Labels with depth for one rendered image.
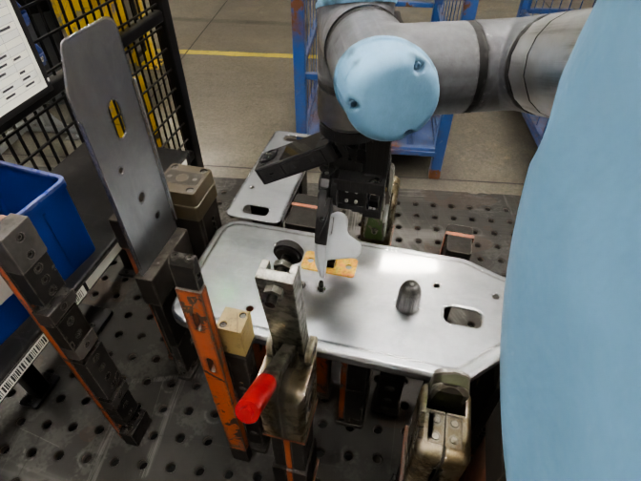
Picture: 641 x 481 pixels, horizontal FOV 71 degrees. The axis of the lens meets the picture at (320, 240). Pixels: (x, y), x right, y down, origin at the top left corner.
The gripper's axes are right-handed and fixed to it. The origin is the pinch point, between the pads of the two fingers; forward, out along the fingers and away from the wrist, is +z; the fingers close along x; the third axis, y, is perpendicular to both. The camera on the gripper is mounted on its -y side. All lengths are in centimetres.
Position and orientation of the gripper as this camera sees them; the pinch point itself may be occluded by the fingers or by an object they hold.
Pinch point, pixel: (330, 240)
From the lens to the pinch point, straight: 66.5
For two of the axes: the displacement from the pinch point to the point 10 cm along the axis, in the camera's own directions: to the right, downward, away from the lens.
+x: 2.4, -6.7, 7.0
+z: 0.0, 7.2, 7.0
